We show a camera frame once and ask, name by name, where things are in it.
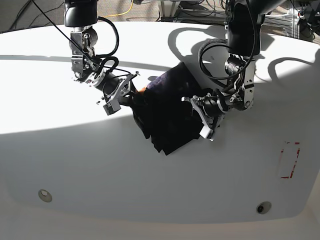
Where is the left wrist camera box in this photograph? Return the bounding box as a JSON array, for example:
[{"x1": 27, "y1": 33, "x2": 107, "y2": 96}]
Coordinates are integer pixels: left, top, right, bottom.
[{"x1": 199, "y1": 125, "x2": 215, "y2": 142}]

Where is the table grommet hole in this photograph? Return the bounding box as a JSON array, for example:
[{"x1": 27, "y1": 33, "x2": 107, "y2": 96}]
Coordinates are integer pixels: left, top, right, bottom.
[
  {"x1": 256, "y1": 201, "x2": 272, "y2": 215},
  {"x1": 38, "y1": 189, "x2": 53, "y2": 203}
]

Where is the black printed t-shirt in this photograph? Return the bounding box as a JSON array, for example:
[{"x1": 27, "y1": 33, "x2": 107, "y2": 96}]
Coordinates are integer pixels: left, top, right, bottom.
[{"x1": 129, "y1": 62, "x2": 212, "y2": 155}]

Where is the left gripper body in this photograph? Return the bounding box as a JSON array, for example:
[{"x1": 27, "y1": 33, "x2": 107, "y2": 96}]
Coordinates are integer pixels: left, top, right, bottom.
[{"x1": 181, "y1": 92, "x2": 228, "y2": 133}]

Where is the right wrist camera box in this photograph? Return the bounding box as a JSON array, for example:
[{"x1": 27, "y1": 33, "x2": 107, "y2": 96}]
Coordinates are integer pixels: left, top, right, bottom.
[{"x1": 103, "y1": 100, "x2": 121, "y2": 116}]

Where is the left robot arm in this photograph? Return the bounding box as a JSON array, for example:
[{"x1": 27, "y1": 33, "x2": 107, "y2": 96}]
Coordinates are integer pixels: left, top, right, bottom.
[{"x1": 182, "y1": 0, "x2": 283, "y2": 140}]

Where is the red tape rectangle marking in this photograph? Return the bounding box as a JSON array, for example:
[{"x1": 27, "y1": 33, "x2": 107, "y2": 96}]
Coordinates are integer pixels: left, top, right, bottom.
[{"x1": 278, "y1": 141, "x2": 301, "y2": 179}]

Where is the right table grommet hole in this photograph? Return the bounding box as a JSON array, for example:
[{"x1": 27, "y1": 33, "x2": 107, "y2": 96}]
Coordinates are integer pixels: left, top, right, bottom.
[{"x1": 256, "y1": 201, "x2": 272, "y2": 215}]

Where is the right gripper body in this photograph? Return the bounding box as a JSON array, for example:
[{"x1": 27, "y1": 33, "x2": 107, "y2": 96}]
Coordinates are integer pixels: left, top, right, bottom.
[{"x1": 96, "y1": 71, "x2": 140, "y2": 105}]

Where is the yellow cable on floor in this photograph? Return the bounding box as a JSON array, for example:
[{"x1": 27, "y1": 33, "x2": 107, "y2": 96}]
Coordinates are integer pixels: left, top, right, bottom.
[{"x1": 104, "y1": 0, "x2": 133, "y2": 18}]

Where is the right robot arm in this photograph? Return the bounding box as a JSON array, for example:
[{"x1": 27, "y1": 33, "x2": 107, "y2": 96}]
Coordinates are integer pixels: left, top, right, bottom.
[{"x1": 64, "y1": 0, "x2": 136, "y2": 107}]

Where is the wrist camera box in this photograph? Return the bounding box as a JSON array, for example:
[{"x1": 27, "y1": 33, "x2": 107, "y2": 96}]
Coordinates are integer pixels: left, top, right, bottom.
[
  {"x1": 199, "y1": 125, "x2": 215, "y2": 142},
  {"x1": 103, "y1": 100, "x2": 121, "y2": 116}
]

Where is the left table grommet hole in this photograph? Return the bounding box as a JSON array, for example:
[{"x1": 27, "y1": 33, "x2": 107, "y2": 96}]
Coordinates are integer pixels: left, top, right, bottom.
[{"x1": 38, "y1": 189, "x2": 53, "y2": 203}]

